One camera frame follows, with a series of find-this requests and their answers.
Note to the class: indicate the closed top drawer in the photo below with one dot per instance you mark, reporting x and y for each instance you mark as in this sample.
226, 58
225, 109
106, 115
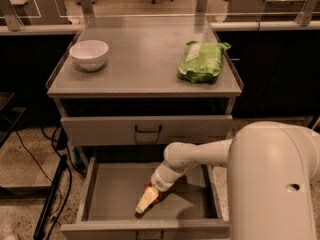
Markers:
145, 130

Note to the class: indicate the green snack bag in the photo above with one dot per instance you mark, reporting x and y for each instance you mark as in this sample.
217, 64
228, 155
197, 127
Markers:
202, 61

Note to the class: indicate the white ceramic bowl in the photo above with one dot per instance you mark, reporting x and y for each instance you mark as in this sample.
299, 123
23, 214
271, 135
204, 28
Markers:
89, 55

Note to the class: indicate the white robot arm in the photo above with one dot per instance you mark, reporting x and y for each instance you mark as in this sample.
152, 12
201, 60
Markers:
270, 166

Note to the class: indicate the red apple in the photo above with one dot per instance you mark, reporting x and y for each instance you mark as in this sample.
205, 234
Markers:
159, 195

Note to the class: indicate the white horizontal rail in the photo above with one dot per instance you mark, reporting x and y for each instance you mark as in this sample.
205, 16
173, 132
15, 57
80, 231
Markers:
263, 26

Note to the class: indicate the black bar on floor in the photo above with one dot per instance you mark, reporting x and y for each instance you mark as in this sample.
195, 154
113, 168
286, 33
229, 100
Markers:
39, 232

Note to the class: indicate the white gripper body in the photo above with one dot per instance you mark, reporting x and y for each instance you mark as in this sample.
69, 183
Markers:
162, 183

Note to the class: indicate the grey metal drawer cabinet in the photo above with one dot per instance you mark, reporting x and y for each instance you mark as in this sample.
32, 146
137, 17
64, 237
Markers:
140, 78

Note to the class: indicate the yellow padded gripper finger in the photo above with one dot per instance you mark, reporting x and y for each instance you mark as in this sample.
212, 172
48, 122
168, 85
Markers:
146, 200

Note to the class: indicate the clear acrylic barrier panel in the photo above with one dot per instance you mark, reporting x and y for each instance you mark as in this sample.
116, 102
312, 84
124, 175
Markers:
54, 16

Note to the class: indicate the dark side table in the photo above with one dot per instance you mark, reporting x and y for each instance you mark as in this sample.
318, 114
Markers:
9, 115

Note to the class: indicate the open middle drawer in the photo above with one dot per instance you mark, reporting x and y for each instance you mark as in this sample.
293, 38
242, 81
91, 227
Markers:
107, 211

